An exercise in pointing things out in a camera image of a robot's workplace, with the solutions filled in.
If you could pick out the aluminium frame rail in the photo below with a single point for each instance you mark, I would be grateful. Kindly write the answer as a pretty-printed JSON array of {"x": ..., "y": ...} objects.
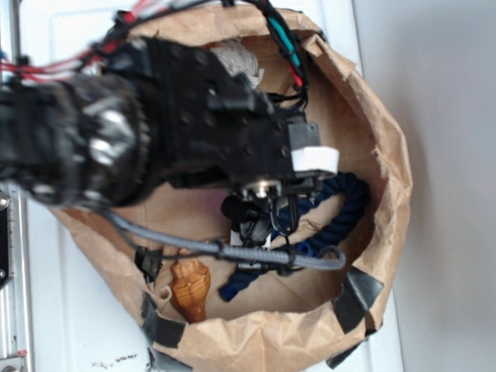
[{"x": 14, "y": 310}]

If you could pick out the brown paper bag bin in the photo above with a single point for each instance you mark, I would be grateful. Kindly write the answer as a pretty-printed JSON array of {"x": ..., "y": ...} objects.
[{"x": 278, "y": 324}]

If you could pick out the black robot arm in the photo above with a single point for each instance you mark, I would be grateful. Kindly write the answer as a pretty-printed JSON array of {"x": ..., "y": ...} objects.
[{"x": 83, "y": 142}]

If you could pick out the crumpled white cloth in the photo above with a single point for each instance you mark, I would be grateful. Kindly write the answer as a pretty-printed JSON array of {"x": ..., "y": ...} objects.
[{"x": 236, "y": 59}]

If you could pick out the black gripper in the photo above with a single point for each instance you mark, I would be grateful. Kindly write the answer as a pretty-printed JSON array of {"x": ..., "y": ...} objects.
[{"x": 209, "y": 129}]

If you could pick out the orange conch seashell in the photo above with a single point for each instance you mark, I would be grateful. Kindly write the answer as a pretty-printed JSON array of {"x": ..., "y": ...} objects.
[{"x": 190, "y": 286}]

